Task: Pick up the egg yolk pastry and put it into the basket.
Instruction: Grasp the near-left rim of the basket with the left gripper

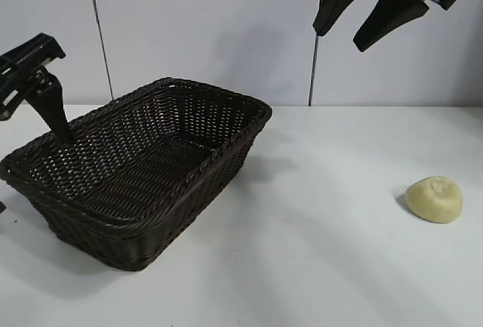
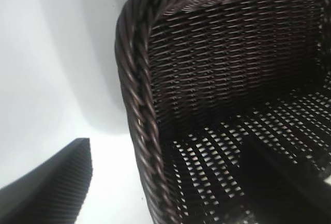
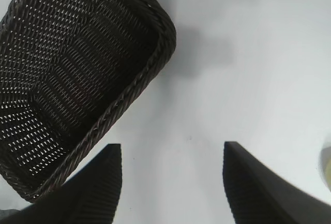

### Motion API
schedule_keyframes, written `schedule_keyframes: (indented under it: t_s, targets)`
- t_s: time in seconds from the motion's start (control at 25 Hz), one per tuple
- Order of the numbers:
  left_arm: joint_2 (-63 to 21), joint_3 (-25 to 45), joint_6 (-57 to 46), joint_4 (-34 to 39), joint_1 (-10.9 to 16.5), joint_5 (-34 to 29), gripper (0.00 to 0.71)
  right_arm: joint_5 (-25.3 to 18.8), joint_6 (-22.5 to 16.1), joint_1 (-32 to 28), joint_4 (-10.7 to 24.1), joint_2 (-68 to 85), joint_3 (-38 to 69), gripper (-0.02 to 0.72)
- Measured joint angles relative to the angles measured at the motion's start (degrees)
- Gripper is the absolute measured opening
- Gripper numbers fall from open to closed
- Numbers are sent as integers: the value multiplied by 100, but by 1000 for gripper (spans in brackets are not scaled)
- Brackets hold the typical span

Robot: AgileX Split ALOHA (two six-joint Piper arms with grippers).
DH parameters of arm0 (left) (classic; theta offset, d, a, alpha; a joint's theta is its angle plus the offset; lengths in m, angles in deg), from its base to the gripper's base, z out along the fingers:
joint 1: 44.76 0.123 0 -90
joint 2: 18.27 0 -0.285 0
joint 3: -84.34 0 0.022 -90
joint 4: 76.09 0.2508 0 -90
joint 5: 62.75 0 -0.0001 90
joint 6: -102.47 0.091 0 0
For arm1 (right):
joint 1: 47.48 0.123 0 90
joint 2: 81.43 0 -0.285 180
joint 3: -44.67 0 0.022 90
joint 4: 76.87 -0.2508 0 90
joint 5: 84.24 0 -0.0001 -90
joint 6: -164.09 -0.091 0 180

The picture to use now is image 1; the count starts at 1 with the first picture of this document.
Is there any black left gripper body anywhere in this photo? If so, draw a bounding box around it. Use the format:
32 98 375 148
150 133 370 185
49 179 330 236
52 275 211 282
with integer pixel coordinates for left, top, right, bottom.
0 33 66 121

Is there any grey metal vertical strip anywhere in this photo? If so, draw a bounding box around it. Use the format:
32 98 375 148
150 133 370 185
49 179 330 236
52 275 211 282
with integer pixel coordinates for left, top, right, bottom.
308 0 328 106

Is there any pale yellow egg yolk pastry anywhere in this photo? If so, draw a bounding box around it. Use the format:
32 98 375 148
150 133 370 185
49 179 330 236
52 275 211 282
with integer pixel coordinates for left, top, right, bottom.
405 175 464 224

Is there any dark brown wicker basket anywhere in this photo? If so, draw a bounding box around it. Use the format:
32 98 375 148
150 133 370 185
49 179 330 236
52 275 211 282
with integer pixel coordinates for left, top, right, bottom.
0 76 273 274

